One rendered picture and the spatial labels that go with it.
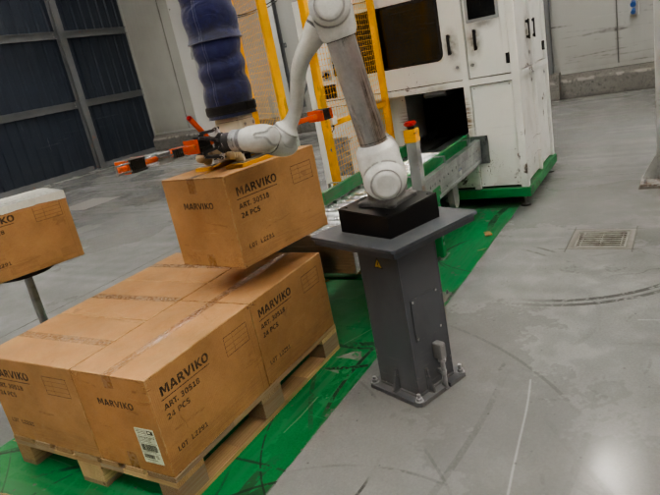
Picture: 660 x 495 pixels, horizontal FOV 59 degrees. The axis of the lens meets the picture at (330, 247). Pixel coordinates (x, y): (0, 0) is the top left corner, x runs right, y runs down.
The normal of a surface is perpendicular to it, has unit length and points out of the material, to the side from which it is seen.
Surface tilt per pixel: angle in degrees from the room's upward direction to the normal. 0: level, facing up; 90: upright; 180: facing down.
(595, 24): 90
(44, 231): 90
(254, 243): 90
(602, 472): 0
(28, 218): 90
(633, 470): 0
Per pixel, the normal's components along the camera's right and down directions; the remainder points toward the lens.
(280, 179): 0.79, 0.03
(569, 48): -0.50, 0.36
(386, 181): 0.00, 0.47
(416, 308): 0.63, 0.12
